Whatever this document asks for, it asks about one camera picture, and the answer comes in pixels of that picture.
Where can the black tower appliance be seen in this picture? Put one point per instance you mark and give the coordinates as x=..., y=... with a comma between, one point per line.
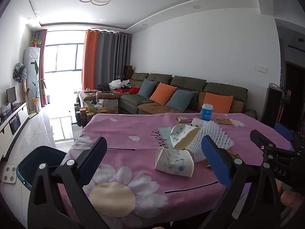
x=271, y=105

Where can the clear green-printed plastic bag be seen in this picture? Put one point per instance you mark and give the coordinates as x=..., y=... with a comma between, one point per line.
x=196, y=123

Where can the covered standing fan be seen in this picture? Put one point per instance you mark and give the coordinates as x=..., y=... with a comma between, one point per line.
x=19, y=72

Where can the white foam fruit net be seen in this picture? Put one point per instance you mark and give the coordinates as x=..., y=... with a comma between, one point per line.
x=214, y=133

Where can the blue cup with white lid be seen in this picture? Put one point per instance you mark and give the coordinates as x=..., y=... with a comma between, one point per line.
x=206, y=113

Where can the white TV cabinet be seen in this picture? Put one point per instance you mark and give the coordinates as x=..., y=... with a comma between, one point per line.
x=7, y=133

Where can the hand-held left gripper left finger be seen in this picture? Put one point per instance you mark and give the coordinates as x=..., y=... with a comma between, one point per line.
x=95, y=156

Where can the blue-grey pillow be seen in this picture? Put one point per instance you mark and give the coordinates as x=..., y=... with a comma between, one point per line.
x=180, y=100
x=147, y=88

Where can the coffee table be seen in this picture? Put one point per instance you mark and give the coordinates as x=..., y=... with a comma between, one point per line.
x=81, y=121

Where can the person's right hand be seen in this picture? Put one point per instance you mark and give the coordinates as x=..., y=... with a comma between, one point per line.
x=290, y=199

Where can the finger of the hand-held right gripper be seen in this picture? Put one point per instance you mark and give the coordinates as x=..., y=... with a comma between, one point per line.
x=264, y=140
x=284, y=132

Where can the orange pillow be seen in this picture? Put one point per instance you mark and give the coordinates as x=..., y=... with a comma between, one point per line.
x=218, y=103
x=162, y=94

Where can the group of jars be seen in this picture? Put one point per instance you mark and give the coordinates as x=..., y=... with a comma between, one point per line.
x=91, y=109

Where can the white standing air conditioner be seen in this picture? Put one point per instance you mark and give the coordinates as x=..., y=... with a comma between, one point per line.
x=31, y=71

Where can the black audio device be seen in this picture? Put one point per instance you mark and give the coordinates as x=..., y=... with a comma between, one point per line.
x=14, y=123

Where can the white wall switch plate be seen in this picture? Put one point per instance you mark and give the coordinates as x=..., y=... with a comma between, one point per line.
x=261, y=69

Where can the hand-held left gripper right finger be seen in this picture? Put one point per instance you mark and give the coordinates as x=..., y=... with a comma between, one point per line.
x=215, y=163

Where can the orange and grey curtain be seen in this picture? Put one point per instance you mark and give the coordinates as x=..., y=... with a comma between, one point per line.
x=102, y=59

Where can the clear plastic bag of items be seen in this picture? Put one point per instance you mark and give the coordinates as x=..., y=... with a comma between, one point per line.
x=5, y=110

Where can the green sectional sofa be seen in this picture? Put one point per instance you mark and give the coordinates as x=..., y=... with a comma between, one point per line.
x=190, y=85

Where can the crushed floral paper cup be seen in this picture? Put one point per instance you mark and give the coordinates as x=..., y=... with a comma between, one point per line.
x=175, y=162
x=183, y=136

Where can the large window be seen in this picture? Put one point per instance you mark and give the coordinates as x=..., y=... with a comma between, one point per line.
x=64, y=57

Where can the dark teal trash bin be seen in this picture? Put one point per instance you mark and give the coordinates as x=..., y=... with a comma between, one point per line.
x=35, y=162

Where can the flat gold foil wrapper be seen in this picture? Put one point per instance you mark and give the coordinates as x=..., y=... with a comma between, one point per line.
x=183, y=119
x=224, y=121

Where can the pile of clothes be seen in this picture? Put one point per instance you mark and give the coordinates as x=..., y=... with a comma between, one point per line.
x=119, y=85

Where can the pink floral blanket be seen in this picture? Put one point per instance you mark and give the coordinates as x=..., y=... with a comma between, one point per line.
x=143, y=162

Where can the tall leafy plant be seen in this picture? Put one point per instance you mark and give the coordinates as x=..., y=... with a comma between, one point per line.
x=35, y=88

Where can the white bathroom scale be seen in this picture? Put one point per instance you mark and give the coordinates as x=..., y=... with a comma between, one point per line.
x=9, y=174

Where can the grey and red curtain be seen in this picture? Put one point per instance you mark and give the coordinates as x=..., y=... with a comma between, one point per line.
x=43, y=71

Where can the small potted plant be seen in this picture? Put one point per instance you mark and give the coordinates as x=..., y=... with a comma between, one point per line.
x=35, y=42

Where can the black monitor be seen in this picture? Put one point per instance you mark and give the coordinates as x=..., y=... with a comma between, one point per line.
x=11, y=95

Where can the gold foil wrapper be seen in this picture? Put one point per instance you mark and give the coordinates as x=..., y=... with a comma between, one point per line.
x=183, y=119
x=233, y=154
x=224, y=121

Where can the dark door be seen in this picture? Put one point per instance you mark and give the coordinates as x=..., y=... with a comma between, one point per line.
x=294, y=88

